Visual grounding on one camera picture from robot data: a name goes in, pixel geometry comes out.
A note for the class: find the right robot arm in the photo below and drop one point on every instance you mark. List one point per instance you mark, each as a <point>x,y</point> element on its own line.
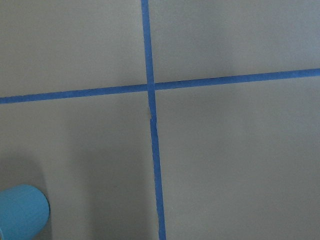
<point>24,212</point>

